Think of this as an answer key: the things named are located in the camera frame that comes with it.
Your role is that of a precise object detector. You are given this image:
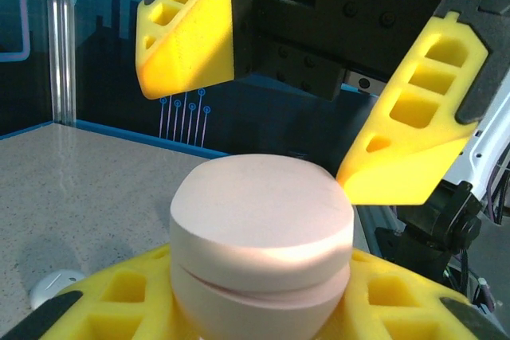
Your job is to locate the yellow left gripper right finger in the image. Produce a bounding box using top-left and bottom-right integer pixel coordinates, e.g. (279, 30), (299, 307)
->
(310, 250), (499, 340)

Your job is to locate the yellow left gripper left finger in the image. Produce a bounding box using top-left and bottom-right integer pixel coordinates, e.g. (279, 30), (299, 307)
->
(0, 243), (208, 340)

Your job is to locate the pink earbud charging case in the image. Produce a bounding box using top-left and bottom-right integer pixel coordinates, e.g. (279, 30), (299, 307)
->
(169, 153), (355, 340)

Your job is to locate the aluminium mounting rail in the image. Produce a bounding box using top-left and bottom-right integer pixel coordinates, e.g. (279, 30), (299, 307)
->
(356, 204), (403, 256)

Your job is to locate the lavender wireless earbud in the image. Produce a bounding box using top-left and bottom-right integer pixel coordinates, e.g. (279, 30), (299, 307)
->
(29, 270), (87, 311)

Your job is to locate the aluminium frame post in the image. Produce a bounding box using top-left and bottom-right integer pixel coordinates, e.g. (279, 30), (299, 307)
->
(45, 0), (77, 126)

